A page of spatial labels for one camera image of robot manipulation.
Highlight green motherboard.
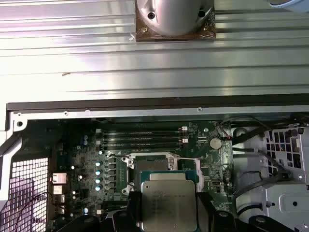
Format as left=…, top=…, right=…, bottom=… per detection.
left=49, top=118, right=234, bottom=232

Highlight black PC case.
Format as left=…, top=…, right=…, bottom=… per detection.
left=0, top=98, right=309, bottom=232

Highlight silver metal disk bay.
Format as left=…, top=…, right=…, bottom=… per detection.
left=232, top=120, right=309, bottom=232

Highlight silver CPU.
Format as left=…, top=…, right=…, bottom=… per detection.
left=139, top=170, right=200, bottom=232

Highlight silver coin battery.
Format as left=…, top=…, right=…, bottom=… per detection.
left=209, top=137, right=223, bottom=150

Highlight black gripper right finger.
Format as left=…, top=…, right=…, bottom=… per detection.
left=196, top=192, right=287, bottom=232

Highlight RAM slot white clips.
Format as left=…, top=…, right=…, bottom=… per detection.
left=96, top=137, right=189, bottom=144
left=96, top=127, right=189, bottom=134

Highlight CPU socket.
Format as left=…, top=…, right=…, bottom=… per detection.
left=120, top=152, right=181, bottom=195

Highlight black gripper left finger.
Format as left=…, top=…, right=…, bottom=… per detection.
left=56, top=190, right=143, bottom=232

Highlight metal locking lever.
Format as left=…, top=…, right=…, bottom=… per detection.
left=105, top=152, right=129, bottom=160

